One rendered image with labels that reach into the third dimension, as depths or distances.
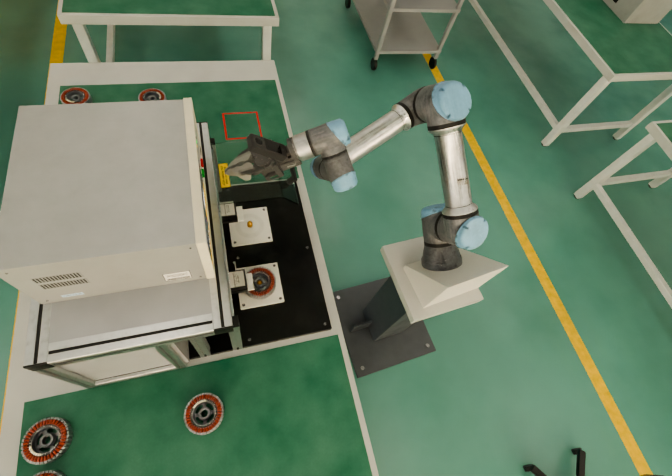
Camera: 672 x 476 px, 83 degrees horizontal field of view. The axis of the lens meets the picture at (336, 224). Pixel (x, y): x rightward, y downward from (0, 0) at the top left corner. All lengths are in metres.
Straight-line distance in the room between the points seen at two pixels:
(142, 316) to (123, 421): 0.43
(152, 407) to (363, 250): 1.49
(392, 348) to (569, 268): 1.42
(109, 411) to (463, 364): 1.73
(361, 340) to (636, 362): 1.73
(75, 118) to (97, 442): 0.88
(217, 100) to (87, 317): 1.19
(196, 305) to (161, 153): 0.38
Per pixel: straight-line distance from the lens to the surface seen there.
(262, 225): 1.49
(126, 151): 1.04
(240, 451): 1.34
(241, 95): 1.98
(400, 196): 2.69
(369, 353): 2.18
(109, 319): 1.07
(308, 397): 1.35
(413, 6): 3.33
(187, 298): 1.04
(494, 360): 2.49
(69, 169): 1.04
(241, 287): 1.30
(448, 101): 1.20
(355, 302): 2.24
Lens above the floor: 2.09
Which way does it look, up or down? 59 degrees down
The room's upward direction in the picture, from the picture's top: 20 degrees clockwise
